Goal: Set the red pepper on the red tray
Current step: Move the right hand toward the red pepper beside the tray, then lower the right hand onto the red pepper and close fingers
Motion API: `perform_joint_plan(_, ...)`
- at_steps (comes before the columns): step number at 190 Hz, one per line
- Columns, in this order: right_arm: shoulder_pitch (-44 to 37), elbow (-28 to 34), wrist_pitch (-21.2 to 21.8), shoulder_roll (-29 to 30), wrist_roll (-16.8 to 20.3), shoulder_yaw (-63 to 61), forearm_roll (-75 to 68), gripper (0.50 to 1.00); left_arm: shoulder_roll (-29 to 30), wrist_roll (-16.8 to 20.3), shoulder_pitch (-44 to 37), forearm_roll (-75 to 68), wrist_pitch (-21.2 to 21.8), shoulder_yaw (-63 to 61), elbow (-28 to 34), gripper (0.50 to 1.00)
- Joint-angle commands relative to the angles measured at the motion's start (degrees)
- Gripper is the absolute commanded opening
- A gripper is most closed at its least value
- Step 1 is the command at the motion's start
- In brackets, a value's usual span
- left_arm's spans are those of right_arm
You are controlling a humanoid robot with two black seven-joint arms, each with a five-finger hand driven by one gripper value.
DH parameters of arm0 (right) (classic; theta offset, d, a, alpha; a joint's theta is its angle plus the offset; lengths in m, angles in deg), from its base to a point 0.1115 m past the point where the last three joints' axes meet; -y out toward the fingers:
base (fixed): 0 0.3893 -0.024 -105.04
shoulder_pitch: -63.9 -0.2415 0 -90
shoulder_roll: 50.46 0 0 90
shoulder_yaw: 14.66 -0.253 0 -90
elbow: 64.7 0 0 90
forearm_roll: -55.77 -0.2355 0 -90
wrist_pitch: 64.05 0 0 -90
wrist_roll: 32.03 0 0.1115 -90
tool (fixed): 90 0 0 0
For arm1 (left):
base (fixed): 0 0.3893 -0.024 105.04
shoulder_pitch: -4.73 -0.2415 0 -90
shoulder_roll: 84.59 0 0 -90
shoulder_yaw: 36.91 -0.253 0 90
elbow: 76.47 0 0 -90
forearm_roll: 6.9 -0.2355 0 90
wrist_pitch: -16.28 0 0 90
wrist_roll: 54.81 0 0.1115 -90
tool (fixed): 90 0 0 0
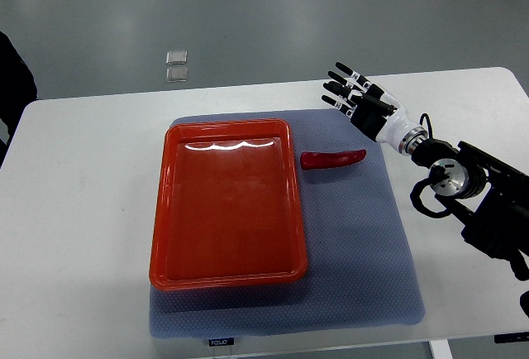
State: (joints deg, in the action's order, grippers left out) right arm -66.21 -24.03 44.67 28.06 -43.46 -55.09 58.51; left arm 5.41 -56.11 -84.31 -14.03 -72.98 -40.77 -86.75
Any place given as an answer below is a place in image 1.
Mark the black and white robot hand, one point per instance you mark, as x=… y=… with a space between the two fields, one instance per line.
x=373 y=111

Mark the red pepper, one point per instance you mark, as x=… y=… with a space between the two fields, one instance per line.
x=327 y=160

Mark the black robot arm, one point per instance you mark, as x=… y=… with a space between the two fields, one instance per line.
x=487 y=195

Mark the red plastic tray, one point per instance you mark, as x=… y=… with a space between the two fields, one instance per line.
x=228 y=210

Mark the upper metal floor plate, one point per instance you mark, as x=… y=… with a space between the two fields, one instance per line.
x=176 y=57

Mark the dark object at left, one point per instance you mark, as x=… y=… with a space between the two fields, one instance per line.
x=18 y=89

